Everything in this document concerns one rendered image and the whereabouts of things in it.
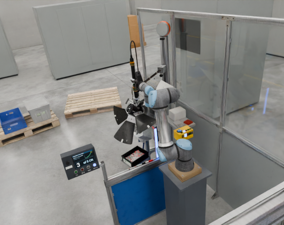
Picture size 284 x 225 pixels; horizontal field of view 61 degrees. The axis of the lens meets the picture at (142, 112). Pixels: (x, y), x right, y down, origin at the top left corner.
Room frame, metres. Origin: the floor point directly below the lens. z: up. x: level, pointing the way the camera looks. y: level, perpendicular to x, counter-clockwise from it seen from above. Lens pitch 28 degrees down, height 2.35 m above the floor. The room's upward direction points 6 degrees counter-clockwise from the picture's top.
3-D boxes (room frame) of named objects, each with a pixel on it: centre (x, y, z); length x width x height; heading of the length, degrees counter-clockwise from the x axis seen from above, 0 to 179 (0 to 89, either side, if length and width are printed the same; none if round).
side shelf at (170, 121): (2.47, -0.42, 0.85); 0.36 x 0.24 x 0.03; 24
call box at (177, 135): (1.94, -0.38, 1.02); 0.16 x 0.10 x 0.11; 114
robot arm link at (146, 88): (1.90, -0.07, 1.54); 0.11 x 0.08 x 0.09; 24
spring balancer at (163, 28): (2.76, -0.34, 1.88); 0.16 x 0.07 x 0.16; 59
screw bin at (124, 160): (1.90, 0.12, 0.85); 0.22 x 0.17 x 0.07; 130
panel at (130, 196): (1.78, -0.01, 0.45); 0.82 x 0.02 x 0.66; 114
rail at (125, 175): (1.78, -0.01, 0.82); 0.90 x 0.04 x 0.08; 114
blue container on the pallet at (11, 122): (4.19, 2.52, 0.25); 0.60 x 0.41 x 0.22; 31
